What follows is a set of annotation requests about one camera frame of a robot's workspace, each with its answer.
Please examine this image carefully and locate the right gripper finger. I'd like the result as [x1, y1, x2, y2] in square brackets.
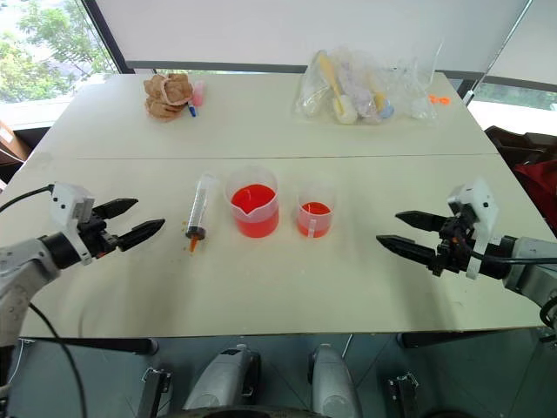
[394, 210, 450, 234]
[375, 234, 441, 267]

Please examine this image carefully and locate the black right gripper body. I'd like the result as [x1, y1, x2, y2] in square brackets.
[432, 203, 479, 277]

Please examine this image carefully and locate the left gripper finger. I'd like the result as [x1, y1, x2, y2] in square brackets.
[92, 198, 140, 221]
[117, 218, 167, 253]

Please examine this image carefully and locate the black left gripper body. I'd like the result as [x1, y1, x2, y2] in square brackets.
[77, 212, 122, 261]

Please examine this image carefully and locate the clear plastic syringe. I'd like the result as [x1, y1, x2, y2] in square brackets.
[185, 172, 219, 254]

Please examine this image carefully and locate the small beaker with red liquid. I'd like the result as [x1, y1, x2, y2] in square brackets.
[296, 179, 339, 239]

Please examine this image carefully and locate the large beaker with red liquid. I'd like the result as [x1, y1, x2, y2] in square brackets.
[224, 165, 281, 239]

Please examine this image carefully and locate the red bag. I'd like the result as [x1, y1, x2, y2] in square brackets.
[513, 158, 557, 241]

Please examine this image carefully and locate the blue and yellow sponge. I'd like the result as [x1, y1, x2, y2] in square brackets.
[372, 92, 396, 122]

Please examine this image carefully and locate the brown cardboard box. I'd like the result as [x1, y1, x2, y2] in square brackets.
[0, 119, 35, 185]

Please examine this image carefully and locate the black bag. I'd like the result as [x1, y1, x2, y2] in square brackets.
[483, 125, 557, 167]

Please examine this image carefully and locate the crumpled brown cloth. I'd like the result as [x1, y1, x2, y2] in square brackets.
[144, 72, 194, 120]

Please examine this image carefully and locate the clear plastic bag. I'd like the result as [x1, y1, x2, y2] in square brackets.
[292, 47, 439, 128]

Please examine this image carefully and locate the silver right robot leg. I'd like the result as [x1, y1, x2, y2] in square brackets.
[307, 343, 363, 418]

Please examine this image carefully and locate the silver robot leg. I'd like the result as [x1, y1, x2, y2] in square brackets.
[307, 343, 363, 418]
[181, 345, 262, 414]

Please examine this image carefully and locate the silver left robot leg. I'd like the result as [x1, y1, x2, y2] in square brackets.
[181, 345, 262, 414]

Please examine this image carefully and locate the yellow sponge bottle brush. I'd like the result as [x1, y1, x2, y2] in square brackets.
[316, 51, 359, 125]

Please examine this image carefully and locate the white blind wand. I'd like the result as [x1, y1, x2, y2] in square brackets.
[462, 0, 535, 106]

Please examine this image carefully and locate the white roller blind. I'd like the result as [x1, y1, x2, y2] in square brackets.
[92, 0, 537, 73]

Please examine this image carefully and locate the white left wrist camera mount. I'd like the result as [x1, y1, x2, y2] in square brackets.
[48, 182, 97, 267]

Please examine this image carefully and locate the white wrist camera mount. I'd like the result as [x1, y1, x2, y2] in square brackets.
[446, 176, 498, 280]
[48, 182, 97, 267]

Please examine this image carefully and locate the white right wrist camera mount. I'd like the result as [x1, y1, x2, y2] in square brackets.
[446, 176, 498, 280]

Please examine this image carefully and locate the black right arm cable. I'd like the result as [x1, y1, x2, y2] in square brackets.
[472, 253, 557, 327]

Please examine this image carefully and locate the black table frame bar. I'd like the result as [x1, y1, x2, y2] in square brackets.
[397, 329, 546, 350]
[19, 336, 160, 354]

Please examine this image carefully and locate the black table leg bracket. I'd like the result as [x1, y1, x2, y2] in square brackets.
[386, 373, 422, 418]
[136, 367, 173, 418]

